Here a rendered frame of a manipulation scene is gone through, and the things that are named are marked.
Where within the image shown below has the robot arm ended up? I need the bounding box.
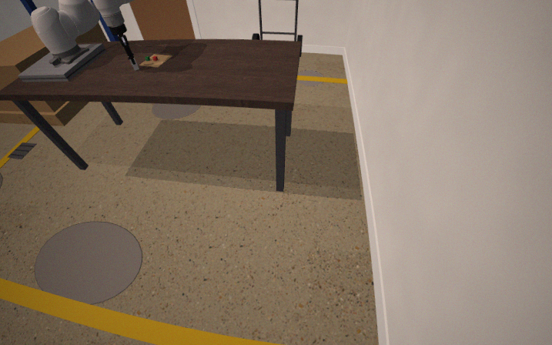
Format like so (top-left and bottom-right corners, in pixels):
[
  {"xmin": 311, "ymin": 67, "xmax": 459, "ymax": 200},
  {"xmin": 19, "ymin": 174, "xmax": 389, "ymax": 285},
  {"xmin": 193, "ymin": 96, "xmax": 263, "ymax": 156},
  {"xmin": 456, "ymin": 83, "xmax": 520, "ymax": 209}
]
[{"xmin": 31, "ymin": 0, "xmax": 134, "ymax": 65}]

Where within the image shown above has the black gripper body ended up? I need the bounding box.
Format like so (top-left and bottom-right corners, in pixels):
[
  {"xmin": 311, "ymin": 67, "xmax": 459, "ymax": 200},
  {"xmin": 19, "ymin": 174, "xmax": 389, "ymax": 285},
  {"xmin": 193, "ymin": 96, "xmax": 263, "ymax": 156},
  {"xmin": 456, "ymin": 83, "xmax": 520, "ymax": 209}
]
[{"xmin": 109, "ymin": 23, "xmax": 127, "ymax": 42}]

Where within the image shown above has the tan square mat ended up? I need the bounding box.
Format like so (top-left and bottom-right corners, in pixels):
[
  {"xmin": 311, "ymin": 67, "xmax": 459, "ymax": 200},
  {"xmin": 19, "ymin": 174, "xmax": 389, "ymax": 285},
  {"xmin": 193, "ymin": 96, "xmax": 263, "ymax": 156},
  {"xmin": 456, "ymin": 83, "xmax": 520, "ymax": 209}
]
[{"xmin": 140, "ymin": 54, "xmax": 172, "ymax": 68}]

